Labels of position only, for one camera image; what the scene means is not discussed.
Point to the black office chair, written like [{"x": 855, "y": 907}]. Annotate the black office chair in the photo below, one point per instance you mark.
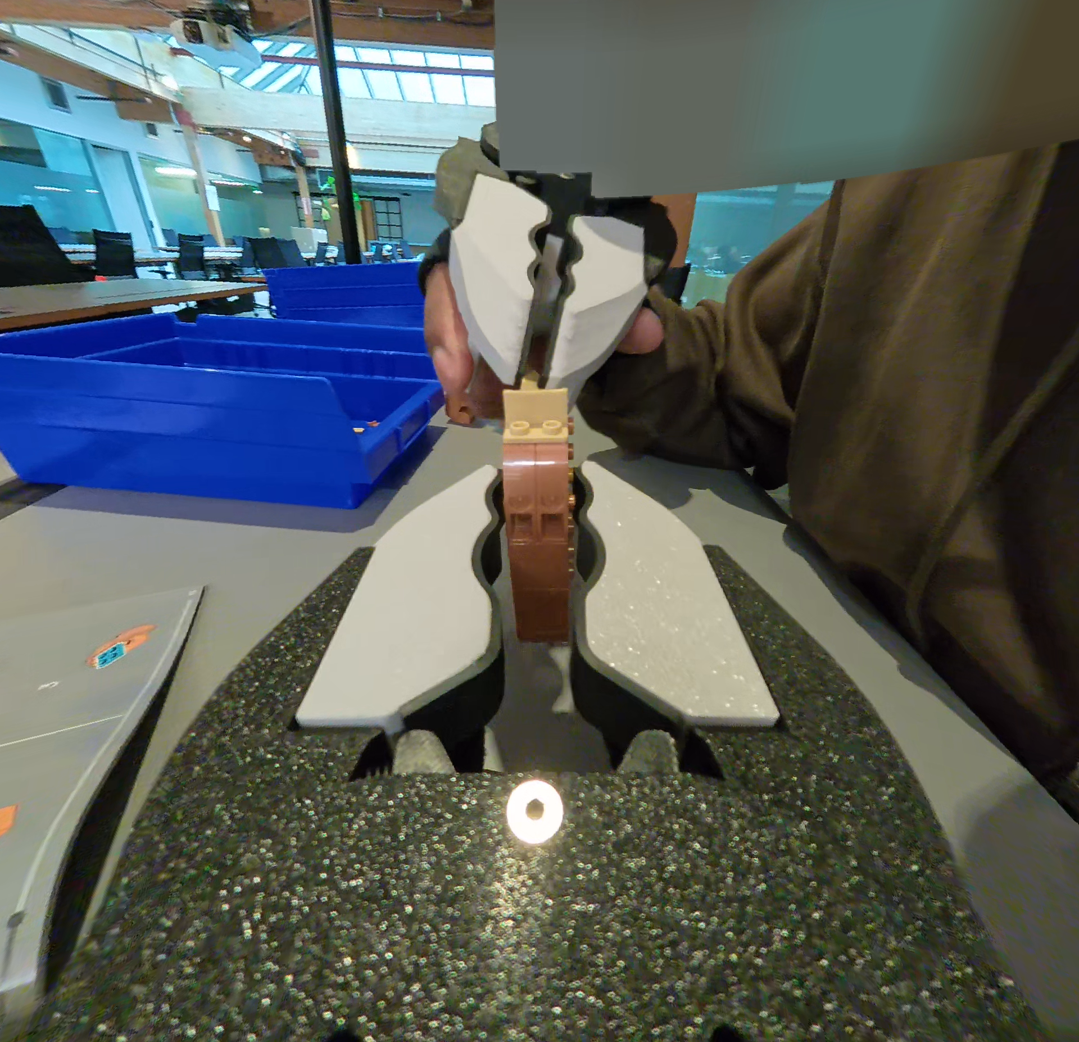
[
  {"x": 42, "y": 249},
  {"x": 114, "y": 254}
]

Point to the person's right forearm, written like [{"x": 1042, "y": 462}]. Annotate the person's right forearm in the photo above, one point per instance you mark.
[{"x": 716, "y": 367}]

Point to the person's brown hoodie torso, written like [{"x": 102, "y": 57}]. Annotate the person's brown hoodie torso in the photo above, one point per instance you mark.
[{"x": 969, "y": 426}]

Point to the brown and tan brick model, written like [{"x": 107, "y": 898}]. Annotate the brown and tan brick model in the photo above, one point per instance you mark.
[{"x": 539, "y": 570}]

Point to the long wooden table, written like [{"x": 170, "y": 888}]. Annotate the long wooden table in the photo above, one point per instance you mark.
[{"x": 126, "y": 300}]

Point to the black round-head pole lamp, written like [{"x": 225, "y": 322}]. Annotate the black round-head pole lamp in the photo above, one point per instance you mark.
[{"x": 333, "y": 89}]

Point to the large blue plastic bin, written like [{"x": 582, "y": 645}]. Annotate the large blue plastic bin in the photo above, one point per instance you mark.
[{"x": 211, "y": 452}]

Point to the person's right hand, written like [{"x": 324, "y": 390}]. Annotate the person's right hand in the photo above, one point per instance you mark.
[{"x": 447, "y": 334}]

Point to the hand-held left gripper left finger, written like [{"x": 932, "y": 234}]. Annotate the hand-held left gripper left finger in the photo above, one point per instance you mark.
[{"x": 405, "y": 620}]

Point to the grey desk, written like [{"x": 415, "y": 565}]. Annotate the grey desk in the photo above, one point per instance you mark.
[{"x": 253, "y": 544}]

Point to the grey instruction booklet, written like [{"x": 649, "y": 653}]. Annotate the grey instruction booklet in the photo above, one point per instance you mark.
[{"x": 76, "y": 705}]

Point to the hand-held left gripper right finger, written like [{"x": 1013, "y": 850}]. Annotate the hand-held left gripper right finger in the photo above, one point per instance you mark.
[{"x": 674, "y": 620}]

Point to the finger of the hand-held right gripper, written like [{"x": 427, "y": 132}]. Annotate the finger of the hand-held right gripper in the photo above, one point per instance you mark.
[
  {"x": 493, "y": 283},
  {"x": 607, "y": 292}
]

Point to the ceiling projector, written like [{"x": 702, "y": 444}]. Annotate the ceiling projector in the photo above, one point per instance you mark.
[{"x": 211, "y": 22}]

